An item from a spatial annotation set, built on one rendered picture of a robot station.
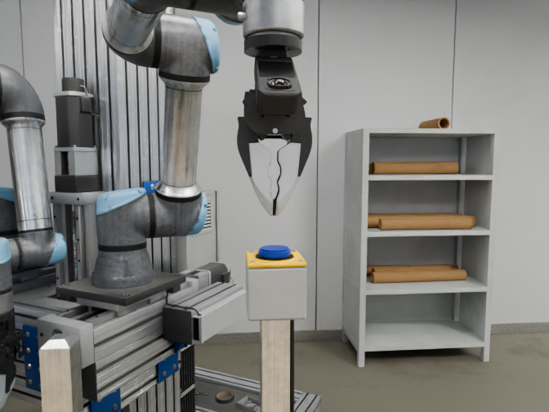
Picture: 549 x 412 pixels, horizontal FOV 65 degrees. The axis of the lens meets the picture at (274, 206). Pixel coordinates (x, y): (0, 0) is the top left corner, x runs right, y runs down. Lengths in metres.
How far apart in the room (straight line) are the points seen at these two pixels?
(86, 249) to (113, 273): 0.25
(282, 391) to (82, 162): 0.95
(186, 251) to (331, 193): 1.86
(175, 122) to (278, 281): 0.61
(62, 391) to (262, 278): 0.27
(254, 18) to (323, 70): 2.71
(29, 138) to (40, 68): 2.26
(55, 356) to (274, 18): 0.47
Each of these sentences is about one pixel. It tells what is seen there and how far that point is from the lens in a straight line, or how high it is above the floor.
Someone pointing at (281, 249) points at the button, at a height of 1.23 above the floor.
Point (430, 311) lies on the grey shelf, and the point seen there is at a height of 0.21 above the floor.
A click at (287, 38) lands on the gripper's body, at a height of 1.48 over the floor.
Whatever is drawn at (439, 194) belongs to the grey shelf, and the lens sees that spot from 3.47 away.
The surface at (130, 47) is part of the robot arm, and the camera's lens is 0.94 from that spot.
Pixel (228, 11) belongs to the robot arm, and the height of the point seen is 1.54.
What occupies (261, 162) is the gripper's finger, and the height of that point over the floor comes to 1.34.
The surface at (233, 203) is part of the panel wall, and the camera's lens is 3.13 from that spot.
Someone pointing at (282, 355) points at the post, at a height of 1.10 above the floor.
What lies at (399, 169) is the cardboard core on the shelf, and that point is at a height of 1.29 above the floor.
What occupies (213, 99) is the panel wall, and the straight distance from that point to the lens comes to 3.15.
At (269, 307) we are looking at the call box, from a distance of 0.52.
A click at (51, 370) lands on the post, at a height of 1.09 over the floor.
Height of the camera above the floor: 1.34
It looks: 6 degrees down
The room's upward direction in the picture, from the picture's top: straight up
